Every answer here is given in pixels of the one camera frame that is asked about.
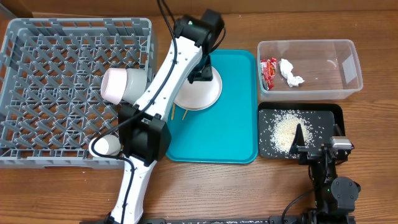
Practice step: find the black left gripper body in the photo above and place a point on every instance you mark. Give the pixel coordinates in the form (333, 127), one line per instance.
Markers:
(206, 58)

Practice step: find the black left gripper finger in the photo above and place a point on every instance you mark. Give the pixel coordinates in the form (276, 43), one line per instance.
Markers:
(193, 77)
(206, 74)

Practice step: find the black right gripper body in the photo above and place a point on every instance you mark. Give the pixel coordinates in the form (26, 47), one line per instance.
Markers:
(310, 154)

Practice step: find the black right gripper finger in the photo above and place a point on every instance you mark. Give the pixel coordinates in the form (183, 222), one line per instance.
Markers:
(337, 131)
(298, 142)

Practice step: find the white round plate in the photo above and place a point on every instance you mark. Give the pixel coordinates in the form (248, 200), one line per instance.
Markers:
(200, 95)

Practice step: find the pile of rice grains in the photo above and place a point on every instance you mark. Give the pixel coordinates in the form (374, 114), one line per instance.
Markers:
(278, 128)

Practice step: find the red snack wrapper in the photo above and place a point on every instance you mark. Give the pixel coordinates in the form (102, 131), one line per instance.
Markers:
(268, 71)

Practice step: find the white tissue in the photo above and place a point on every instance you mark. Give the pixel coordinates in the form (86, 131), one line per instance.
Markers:
(286, 71)

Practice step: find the white bowl with rice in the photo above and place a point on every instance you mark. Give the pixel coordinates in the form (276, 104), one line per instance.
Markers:
(113, 85)

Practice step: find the white paper cup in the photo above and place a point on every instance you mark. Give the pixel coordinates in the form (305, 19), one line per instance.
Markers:
(108, 145)

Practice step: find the grey bowl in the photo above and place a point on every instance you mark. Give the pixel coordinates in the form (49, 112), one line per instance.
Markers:
(135, 85)

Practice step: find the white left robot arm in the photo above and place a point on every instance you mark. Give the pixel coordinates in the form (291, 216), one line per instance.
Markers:
(143, 130)

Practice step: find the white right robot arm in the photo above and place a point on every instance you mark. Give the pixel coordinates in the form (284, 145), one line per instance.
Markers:
(335, 196)

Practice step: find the black waste tray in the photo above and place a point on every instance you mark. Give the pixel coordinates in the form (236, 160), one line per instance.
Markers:
(322, 117)

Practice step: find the teal plastic tray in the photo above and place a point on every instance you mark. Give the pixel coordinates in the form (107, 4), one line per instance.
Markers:
(226, 132)

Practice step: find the clear plastic bin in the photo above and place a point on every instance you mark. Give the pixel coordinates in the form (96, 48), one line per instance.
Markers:
(330, 68)

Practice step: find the grey dish rack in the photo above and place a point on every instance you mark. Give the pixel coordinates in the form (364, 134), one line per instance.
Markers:
(51, 73)

